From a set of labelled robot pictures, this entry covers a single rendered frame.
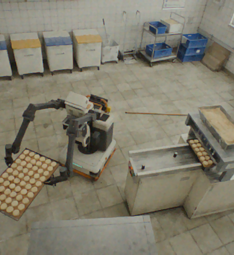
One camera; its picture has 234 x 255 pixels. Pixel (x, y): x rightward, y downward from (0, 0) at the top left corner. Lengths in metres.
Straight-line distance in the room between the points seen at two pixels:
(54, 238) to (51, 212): 2.14
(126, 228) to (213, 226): 2.41
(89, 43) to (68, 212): 3.53
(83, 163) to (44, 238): 2.23
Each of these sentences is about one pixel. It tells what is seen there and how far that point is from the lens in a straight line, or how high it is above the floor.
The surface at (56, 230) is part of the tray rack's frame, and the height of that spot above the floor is 1.82.
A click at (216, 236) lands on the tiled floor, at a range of 3.31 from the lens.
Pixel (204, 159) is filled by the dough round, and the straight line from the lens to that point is 2.65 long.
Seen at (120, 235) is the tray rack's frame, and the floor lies 1.82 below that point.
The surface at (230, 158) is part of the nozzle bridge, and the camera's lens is 2.41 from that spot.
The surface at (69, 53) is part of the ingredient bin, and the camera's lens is 5.31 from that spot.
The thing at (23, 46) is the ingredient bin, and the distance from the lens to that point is 5.14.
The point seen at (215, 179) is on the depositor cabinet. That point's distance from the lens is 2.64.
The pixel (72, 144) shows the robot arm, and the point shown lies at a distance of 2.13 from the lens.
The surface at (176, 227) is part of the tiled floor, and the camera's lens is 3.18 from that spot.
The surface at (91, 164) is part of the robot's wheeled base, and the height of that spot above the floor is 0.28.
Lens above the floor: 2.75
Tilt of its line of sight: 42 degrees down
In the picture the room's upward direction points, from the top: 6 degrees clockwise
